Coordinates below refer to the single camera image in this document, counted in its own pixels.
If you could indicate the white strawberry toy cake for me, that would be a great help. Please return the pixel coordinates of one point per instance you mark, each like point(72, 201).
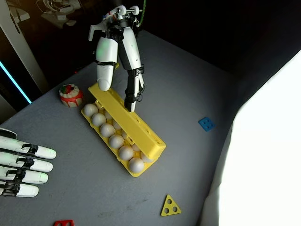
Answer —
point(70, 99)

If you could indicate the white toy egg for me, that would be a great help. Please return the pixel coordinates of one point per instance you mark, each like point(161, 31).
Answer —
point(90, 109)
point(125, 152)
point(98, 119)
point(107, 130)
point(136, 164)
point(124, 134)
point(116, 140)
point(108, 115)
point(116, 124)
point(147, 157)

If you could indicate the blue square block four holes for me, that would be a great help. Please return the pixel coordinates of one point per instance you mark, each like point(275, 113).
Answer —
point(209, 129)

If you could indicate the yellow triangle block three holes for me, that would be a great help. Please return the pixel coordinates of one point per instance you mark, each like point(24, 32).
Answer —
point(170, 206)

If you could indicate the white backdrop sheet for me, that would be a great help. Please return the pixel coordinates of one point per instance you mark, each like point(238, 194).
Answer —
point(270, 153)

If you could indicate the yellow egg carton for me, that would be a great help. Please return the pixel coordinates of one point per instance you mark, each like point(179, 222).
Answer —
point(131, 127)

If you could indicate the white background device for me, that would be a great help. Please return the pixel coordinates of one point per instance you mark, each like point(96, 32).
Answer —
point(58, 16)

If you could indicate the grey table cloth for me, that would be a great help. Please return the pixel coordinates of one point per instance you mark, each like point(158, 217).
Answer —
point(188, 164)

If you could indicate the white frame post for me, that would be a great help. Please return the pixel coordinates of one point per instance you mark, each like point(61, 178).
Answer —
point(21, 47)

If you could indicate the cyan light strip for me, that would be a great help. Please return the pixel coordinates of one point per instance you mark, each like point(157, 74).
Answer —
point(14, 81)

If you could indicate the red block with holes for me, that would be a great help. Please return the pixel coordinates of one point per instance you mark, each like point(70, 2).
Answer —
point(58, 223)

